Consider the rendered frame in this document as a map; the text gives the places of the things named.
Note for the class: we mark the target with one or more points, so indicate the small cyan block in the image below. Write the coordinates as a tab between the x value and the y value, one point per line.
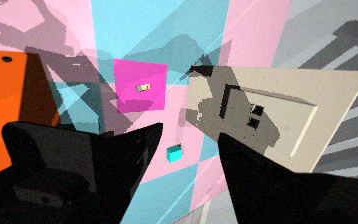
174	153

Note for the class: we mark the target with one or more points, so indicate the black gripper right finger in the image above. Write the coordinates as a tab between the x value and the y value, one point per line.
265	192

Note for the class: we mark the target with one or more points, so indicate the translucent magenta square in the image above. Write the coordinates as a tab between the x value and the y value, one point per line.
129	74

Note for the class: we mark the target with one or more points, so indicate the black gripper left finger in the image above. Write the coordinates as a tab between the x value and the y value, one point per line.
113	167

